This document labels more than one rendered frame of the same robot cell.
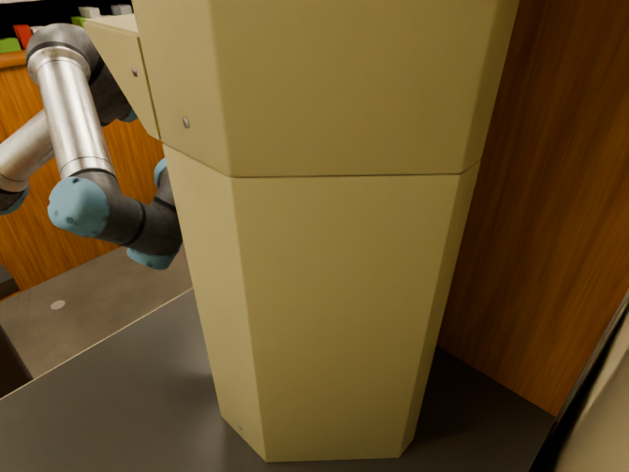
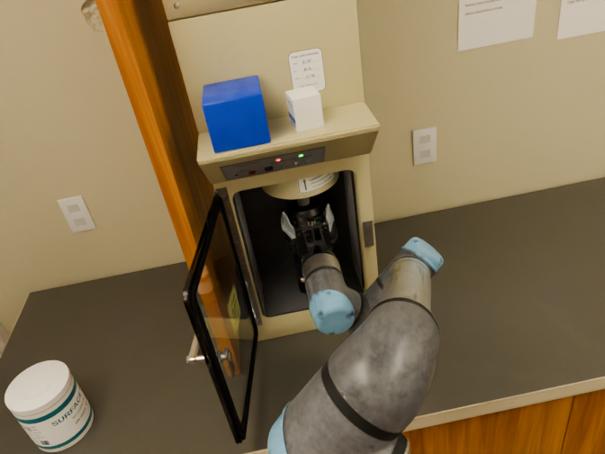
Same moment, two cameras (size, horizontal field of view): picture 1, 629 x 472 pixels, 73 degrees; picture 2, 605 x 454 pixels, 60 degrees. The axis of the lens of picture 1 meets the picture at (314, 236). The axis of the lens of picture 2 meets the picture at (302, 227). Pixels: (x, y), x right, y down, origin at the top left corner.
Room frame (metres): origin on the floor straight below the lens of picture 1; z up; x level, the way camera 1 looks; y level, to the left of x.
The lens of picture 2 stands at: (1.18, 0.70, 1.89)
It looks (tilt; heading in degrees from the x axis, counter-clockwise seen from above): 34 degrees down; 225
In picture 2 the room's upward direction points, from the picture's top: 10 degrees counter-clockwise
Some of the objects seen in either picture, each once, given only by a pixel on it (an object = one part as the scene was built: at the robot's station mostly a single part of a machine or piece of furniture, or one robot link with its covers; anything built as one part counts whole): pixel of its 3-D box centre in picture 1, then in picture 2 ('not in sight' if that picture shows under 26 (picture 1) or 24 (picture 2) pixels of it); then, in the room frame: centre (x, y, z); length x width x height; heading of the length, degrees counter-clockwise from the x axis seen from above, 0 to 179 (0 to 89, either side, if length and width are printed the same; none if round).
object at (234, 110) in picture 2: not in sight; (236, 113); (0.61, 0.03, 1.56); 0.10 x 0.10 x 0.09; 47
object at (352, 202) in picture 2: not in sight; (298, 219); (0.43, -0.05, 1.19); 0.26 x 0.24 x 0.35; 137
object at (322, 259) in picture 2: not in sight; (320, 273); (0.60, 0.16, 1.24); 0.08 x 0.05 x 0.08; 137
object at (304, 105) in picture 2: not in sight; (304, 108); (0.53, 0.11, 1.54); 0.05 x 0.05 x 0.06; 55
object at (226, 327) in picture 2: not in sight; (228, 318); (0.76, 0.04, 1.19); 0.30 x 0.01 x 0.40; 37
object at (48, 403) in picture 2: not in sight; (51, 405); (1.05, -0.27, 1.02); 0.13 x 0.13 x 0.15
